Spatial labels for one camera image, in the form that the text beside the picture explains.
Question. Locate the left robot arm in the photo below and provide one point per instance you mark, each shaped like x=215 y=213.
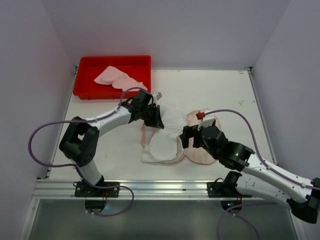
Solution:
x=80 y=140

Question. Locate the pink bra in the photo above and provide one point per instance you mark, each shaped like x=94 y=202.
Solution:
x=118 y=79

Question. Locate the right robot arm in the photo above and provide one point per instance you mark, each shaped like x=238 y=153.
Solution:
x=251 y=175

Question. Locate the white bra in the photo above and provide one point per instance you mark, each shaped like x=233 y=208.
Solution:
x=163 y=146

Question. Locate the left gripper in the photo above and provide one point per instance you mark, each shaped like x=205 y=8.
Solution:
x=152 y=114

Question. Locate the red plastic bin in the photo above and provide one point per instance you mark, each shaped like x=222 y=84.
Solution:
x=136 y=66

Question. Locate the aluminium front rail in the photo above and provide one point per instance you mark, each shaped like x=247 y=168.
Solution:
x=48 y=189

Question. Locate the floral mesh laundry bag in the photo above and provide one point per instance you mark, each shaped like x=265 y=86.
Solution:
x=196 y=155

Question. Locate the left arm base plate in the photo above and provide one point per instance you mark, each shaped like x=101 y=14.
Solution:
x=104 y=189

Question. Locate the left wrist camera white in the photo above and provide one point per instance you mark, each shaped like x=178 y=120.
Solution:
x=156 y=96

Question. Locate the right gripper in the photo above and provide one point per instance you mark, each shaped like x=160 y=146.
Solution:
x=191 y=136

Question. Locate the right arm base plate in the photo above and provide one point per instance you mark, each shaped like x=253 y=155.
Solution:
x=218 y=189

